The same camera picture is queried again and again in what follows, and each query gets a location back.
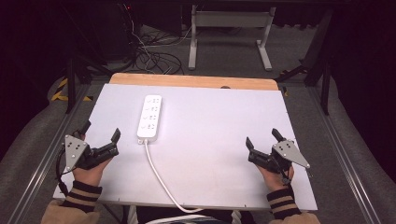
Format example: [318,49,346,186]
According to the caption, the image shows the white power strip cable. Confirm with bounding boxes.
[143,139,204,215]

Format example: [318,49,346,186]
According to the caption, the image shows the aluminium floor rail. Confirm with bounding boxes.
[306,87,382,224]
[7,83,92,224]

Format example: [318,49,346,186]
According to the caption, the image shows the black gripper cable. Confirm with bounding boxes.
[278,160,293,188]
[55,148,69,198]

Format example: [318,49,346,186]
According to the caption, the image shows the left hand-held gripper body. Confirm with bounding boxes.
[63,133,120,173]

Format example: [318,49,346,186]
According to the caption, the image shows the yellow black hazard tape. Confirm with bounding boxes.
[50,77,94,103]

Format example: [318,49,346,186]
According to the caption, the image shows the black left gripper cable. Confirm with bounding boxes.
[55,148,69,198]

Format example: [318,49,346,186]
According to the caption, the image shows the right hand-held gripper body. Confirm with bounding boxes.
[247,138,312,175]

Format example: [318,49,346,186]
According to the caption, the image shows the person's left hand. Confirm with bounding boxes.
[72,158,114,188]

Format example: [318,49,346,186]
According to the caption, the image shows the white metal stand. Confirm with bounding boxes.
[188,4,277,72]

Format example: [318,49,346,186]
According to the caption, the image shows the tangle of floor cables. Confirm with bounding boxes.
[125,4,200,76]

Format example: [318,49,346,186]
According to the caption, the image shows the person's right hand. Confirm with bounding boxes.
[256,165,295,193]

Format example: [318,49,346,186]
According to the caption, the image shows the white power strip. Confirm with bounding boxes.
[136,94,163,145]

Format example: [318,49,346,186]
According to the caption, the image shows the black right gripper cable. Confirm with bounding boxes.
[278,160,293,188]

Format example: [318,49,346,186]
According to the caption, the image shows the black metal stand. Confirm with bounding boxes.
[64,54,115,115]
[275,8,334,117]

